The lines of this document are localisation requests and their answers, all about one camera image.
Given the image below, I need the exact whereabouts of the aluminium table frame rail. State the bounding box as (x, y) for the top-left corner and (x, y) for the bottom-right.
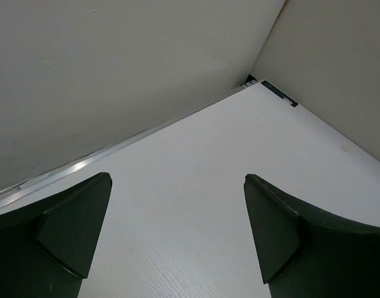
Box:
(0, 73), (259, 214)

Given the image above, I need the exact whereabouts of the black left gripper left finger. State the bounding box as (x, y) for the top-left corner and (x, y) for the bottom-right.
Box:
(0, 173), (112, 297)

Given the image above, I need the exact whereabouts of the dark label sticker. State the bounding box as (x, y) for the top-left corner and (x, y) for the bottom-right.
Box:
(260, 80), (298, 107)

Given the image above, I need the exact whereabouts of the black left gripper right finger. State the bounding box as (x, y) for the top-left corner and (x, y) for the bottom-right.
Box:
(244, 174), (380, 297)

